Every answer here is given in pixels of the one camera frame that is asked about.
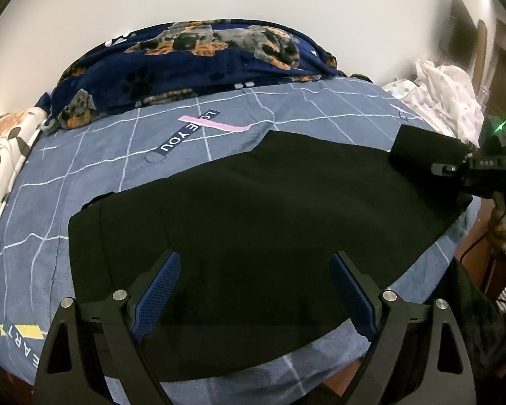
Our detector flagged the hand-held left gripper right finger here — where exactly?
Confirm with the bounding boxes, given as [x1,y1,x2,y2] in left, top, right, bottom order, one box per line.
[329,251,477,405]

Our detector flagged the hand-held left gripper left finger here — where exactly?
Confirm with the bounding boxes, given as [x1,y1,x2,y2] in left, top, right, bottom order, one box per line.
[33,250,182,405]

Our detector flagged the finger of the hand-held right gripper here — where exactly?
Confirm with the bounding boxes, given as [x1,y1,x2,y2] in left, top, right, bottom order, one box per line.
[431,156,475,177]

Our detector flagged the black pants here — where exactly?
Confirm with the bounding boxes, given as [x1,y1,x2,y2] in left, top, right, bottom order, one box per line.
[67,124,474,384]

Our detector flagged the person's right hand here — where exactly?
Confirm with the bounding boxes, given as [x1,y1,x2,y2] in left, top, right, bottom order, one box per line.
[489,194,506,258]

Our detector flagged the white dotted cloth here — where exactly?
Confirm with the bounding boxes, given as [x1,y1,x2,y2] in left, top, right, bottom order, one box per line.
[382,57,487,144]

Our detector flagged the person's dark clothing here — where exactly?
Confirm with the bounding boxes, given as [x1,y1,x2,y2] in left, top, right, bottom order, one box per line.
[447,257,506,389]

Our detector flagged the blue grid bedsheet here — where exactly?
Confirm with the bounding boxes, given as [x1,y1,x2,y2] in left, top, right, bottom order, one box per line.
[0,78,481,405]

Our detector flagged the white floral pillow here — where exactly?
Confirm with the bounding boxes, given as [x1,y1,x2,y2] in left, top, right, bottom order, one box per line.
[0,107,49,262]

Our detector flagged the navy dog-print blanket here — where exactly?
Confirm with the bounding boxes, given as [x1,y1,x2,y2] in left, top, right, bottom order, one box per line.
[36,19,374,133]

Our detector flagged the black cable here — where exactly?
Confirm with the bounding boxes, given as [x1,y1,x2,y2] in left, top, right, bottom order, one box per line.
[459,236,492,262]

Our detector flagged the dark brown wall panel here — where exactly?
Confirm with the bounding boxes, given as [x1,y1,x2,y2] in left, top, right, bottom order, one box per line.
[449,0,478,66]

